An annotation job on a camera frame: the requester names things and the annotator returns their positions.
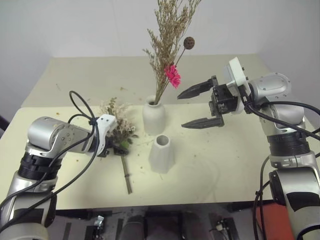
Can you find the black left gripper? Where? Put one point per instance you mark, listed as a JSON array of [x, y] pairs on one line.
[[108, 152]]

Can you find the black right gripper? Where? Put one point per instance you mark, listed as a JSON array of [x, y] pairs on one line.
[[223, 100]]

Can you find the small dried bouquet green stems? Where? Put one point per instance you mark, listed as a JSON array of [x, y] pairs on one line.
[[122, 125]]

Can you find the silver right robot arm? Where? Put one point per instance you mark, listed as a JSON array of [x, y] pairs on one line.
[[285, 117]]

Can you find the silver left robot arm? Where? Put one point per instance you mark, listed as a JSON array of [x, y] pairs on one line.
[[62, 136]]

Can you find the tall dried bouquet pink flower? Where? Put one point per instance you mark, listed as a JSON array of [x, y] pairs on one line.
[[166, 50]]

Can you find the faceted white ceramic vase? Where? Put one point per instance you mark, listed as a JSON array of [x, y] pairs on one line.
[[162, 156]]

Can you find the round white ceramic vase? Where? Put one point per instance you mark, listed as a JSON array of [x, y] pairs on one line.
[[153, 117]]

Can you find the dark grey rounded shape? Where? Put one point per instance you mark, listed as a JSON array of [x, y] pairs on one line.
[[133, 228]]

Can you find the small white connector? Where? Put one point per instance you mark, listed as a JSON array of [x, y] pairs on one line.
[[220, 226]]

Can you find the orange red panel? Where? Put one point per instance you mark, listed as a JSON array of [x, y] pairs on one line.
[[268, 220]]

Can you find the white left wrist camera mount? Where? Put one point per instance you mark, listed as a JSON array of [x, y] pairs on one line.
[[103, 122]]

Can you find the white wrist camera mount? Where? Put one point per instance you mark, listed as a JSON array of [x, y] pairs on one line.
[[237, 72], [103, 122]]

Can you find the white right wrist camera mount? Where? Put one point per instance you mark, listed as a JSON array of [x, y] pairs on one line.
[[237, 72]]

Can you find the black table frame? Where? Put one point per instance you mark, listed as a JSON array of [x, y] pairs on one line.
[[150, 209]]

